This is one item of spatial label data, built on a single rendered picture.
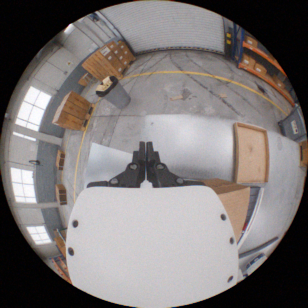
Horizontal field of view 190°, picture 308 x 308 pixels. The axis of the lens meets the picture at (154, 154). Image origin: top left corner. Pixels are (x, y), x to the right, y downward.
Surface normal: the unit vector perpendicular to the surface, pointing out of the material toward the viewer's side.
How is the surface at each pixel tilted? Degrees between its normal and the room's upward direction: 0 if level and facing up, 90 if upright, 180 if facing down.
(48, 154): 90
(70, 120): 90
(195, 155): 0
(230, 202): 0
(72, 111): 89
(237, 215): 0
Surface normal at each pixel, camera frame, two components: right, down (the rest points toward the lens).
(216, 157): -0.32, -0.15
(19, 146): 0.91, 0.22
